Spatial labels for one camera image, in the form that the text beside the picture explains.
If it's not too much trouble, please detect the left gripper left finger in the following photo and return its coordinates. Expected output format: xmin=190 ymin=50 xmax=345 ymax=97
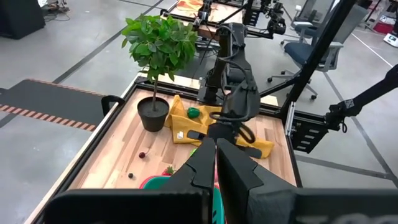
xmin=158 ymin=138 xmax=217 ymax=192

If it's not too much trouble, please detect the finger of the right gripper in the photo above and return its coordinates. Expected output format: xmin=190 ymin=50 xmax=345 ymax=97
xmin=187 ymin=129 xmax=206 ymax=142
xmin=239 ymin=144 xmax=264 ymax=159

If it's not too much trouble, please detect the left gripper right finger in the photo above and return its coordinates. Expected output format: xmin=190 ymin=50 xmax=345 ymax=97
xmin=216 ymin=138 xmax=296 ymax=224

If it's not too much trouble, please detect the teal basket with pink rim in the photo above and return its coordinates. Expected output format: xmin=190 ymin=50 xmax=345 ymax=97
xmin=139 ymin=175 xmax=225 ymax=224

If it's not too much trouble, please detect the mustard yellow cloth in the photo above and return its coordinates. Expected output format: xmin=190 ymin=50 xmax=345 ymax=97
xmin=164 ymin=95 xmax=275 ymax=159

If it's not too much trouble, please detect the leafy tree in black pot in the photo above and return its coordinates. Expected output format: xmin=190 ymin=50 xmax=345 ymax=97
xmin=121 ymin=14 xmax=199 ymax=133

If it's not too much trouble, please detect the blue office chair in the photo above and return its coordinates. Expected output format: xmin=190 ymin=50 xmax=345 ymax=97
xmin=267 ymin=0 xmax=369 ymax=101

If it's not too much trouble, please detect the background robot workstation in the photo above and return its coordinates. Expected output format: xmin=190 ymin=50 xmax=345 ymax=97
xmin=160 ymin=0 xmax=287 ymax=41

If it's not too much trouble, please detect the grey office chair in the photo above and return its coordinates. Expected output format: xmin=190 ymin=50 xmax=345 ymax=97
xmin=280 ymin=4 xmax=313 ymax=46

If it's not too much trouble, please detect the black mat with striped edges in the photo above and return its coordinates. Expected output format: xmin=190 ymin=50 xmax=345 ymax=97
xmin=0 ymin=78 xmax=108 ymax=133

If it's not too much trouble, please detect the white sign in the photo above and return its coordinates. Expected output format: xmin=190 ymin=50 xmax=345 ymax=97
xmin=382 ymin=32 xmax=398 ymax=48

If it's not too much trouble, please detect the black cabinet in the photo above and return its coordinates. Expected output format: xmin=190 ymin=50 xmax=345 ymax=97
xmin=0 ymin=0 xmax=47 ymax=40

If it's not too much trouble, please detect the silver frame bracket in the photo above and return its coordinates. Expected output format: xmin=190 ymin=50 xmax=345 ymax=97
xmin=284 ymin=101 xmax=297 ymax=137

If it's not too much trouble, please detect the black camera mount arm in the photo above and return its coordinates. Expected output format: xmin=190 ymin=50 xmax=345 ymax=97
xmin=324 ymin=63 xmax=398 ymax=134

